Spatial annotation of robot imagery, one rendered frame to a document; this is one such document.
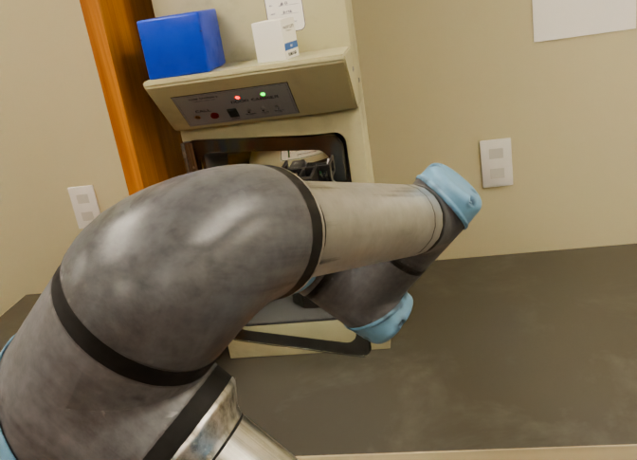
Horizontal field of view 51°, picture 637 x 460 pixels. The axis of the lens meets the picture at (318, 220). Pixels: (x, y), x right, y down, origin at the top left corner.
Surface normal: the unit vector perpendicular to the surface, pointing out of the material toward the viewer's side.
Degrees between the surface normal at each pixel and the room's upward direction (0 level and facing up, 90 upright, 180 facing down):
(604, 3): 90
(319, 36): 90
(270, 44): 90
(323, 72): 135
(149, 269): 59
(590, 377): 0
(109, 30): 90
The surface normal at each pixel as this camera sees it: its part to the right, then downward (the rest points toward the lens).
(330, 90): 0.01, 0.91
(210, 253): 0.40, -0.23
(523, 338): -0.15, -0.93
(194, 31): -0.13, 0.35
